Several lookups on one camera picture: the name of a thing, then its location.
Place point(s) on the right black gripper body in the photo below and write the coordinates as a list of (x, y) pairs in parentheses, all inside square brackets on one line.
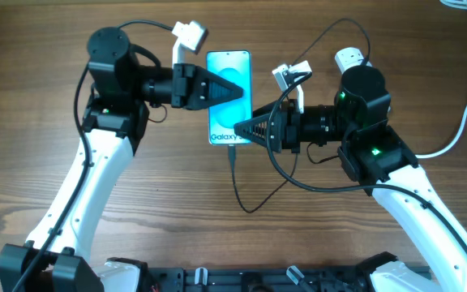
[(291, 135)]

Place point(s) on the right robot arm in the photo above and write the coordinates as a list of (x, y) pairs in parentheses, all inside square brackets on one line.
[(374, 157)]

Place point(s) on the turquoise screen Galaxy smartphone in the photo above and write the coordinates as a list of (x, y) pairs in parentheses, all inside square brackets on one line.
[(236, 104)]

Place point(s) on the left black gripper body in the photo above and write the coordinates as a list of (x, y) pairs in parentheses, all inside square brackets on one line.
[(182, 86)]

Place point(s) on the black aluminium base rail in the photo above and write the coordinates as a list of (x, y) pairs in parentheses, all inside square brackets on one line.
[(337, 278)]

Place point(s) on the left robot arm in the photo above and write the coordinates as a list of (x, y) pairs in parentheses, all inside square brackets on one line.
[(128, 80)]

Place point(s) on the white power strip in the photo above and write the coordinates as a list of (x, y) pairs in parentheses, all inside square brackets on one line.
[(348, 57)]

